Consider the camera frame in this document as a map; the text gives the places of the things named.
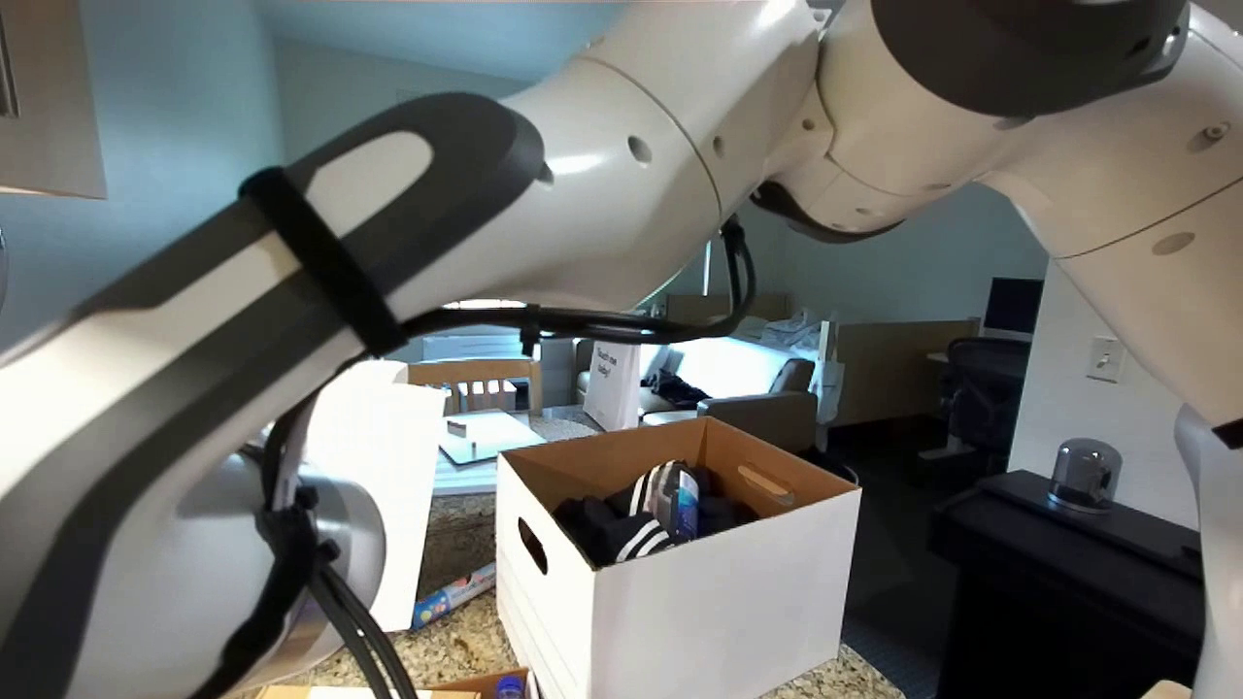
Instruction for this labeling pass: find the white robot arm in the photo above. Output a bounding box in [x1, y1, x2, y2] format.
[0, 0, 1243, 699]

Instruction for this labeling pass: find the blue plastic bottle in box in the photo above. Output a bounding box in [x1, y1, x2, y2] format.
[672, 470, 701, 539]

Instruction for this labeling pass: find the white cardboard storage box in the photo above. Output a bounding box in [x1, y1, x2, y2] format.
[492, 420, 861, 699]

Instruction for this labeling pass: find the white sign board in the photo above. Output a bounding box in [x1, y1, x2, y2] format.
[582, 341, 643, 433]

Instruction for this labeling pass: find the black white striped cloth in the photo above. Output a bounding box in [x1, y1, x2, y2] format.
[554, 457, 689, 567]

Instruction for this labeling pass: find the white paper shopping bag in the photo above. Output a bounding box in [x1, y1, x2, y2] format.
[302, 360, 442, 629]

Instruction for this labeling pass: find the blue white flat package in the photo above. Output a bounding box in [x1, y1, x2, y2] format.
[413, 563, 499, 629]

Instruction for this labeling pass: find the black cabinet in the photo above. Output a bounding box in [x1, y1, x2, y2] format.
[927, 470, 1204, 699]

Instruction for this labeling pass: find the white wall switch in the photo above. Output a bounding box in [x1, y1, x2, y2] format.
[1087, 338, 1122, 385]

